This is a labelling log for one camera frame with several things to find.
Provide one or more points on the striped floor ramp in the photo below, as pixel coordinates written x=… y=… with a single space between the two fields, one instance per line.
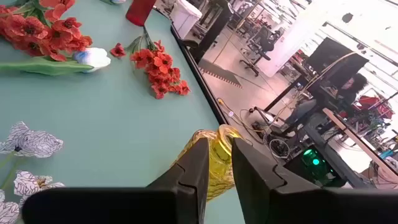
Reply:
x=217 y=73

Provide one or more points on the green table mat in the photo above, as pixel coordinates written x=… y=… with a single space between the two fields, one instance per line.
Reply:
x=109 y=130

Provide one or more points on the red poppy bunch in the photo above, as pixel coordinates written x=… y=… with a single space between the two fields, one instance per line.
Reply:
x=161 y=67
x=28 y=29

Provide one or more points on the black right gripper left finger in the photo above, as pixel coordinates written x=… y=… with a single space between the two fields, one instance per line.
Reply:
x=186 y=186

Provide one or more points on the yellow glass vase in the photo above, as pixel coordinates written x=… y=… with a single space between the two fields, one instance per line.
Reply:
x=220 y=161

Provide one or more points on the white tulip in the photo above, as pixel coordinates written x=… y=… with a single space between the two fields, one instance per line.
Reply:
x=93 y=57

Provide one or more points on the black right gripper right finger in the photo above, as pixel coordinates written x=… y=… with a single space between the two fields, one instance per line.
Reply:
x=264 y=193

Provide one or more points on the black computer tower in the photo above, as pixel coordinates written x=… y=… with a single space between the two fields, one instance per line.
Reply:
x=311 y=168

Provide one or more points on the wooden table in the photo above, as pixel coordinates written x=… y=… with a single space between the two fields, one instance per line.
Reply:
x=351 y=133

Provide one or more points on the white waste bin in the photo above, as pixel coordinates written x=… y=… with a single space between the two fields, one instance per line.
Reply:
x=185 y=17

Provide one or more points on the black table frame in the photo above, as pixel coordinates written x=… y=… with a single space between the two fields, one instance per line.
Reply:
x=199 y=77

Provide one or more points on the white veined flower bunch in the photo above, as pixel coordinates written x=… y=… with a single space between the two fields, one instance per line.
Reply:
x=31 y=143

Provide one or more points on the red glass vase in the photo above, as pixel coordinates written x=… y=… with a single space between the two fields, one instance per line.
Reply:
x=140 y=11

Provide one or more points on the black office chair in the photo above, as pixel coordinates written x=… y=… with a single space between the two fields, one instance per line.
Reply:
x=264 y=43

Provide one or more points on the person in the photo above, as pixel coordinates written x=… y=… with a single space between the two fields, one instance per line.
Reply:
x=348 y=90

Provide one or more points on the black stand post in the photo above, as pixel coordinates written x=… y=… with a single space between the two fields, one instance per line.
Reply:
x=214 y=28

